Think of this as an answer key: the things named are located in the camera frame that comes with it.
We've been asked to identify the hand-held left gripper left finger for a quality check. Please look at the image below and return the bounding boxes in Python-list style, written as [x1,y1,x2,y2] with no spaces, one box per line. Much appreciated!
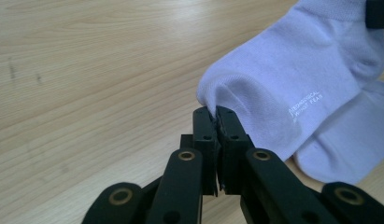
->
[179,105,221,198]

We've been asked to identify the white ankle sock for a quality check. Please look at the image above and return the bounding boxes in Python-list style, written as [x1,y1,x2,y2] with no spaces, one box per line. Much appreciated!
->
[196,0,384,162]
[292,79,384,186]

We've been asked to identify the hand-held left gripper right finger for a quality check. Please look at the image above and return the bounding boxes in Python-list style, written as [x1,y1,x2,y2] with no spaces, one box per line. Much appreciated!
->
[214,105,257,196]

